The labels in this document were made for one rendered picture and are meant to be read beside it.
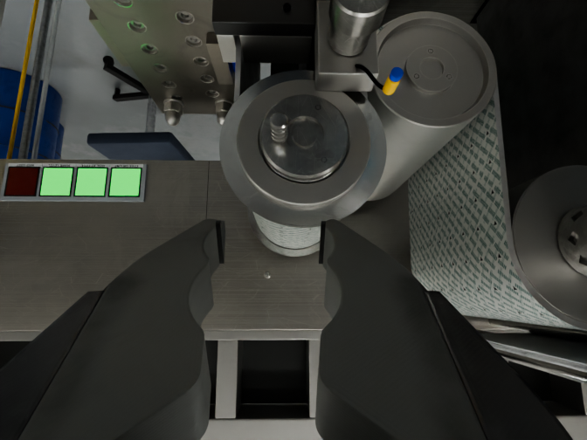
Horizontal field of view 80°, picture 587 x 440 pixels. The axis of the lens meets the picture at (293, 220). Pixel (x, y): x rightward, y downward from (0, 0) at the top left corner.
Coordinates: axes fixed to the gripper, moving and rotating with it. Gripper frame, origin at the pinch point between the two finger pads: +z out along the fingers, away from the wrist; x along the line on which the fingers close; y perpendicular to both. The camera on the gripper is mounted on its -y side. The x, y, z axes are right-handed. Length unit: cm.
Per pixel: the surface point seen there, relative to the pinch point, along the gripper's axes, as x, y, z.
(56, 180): -40, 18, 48
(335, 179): 4.7, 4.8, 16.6
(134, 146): -86, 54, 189
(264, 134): -1.2, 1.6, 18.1
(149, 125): -86, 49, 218
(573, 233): 24.1, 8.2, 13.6
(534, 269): 21.6, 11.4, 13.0
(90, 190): -34, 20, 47
